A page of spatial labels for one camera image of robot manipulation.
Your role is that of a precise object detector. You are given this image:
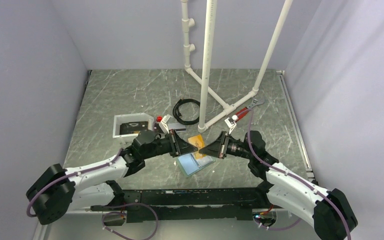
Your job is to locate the silver grey card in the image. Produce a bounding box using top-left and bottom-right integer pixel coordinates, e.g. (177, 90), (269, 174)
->
(167, 122), (187, 133)

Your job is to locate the white plastic card tray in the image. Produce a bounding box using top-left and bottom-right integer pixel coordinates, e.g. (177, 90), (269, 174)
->
(112, 112), (154, 141)

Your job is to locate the red handled adjustable wrench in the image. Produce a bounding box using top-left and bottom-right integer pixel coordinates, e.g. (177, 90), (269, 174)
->
(232, 98), (265, 122)

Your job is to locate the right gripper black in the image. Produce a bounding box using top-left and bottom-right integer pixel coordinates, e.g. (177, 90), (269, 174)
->
(199, 130), (254, 160)

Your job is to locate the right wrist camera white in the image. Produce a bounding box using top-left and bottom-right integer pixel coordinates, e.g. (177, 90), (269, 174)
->
(224, 115), (239, 135)

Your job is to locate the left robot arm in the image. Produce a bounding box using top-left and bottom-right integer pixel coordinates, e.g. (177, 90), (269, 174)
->
(26, 130), (198, 225)

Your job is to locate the black card in tray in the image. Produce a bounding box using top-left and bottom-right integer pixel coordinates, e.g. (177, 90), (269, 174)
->
(119, 121), (149, 135)

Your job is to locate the coiled black cable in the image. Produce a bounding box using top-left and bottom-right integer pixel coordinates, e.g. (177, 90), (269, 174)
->
(172, 97), (202, 126)

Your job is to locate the green card holder wallet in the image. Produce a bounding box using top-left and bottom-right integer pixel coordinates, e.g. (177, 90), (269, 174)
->
(176, 153), (215, 178)

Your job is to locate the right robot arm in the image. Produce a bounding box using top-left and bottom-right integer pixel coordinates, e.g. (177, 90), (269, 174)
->
(199, 130), (358, 240)

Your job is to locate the white PVC pipe frame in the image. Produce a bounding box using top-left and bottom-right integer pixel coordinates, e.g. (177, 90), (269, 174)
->
(180, 0), (294, 134)

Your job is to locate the gold VIP card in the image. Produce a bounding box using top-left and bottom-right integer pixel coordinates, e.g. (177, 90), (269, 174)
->
(187, 134), (206, 160)

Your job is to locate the aluminium rail frame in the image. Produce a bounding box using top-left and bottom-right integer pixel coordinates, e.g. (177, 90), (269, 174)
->
(32, 190), (344, 240)

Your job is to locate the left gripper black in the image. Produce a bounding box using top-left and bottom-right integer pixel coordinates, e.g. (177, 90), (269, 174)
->
(142, 128), (198, 160)

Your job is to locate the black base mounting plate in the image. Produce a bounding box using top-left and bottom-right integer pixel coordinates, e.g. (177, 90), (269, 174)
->
(90, 181), (273, 223)

